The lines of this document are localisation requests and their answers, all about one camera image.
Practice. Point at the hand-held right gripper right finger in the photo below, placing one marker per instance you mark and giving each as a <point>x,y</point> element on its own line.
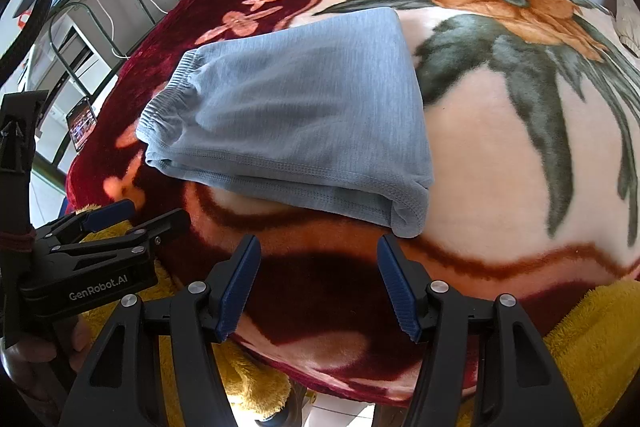
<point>397,287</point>

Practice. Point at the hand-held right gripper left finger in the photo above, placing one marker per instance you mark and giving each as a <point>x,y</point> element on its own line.
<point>240,287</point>

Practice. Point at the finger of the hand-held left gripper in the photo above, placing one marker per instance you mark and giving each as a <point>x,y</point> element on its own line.
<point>165,224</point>
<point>107,213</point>

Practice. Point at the grey-blue shorts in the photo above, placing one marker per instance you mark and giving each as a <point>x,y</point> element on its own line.
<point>300,107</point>

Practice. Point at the person's left hand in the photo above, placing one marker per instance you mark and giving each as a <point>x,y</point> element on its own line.
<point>80,342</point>

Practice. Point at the smartphone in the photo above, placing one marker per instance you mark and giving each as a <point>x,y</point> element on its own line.
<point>81,124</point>

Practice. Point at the floral plush blanket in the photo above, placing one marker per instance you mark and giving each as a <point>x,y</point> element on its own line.
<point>500,157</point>

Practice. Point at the yellow fleece blanket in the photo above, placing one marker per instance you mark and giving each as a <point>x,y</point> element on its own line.
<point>600,332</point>

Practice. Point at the beige puffer jacket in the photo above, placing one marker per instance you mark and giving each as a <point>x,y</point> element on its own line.
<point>627,17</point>

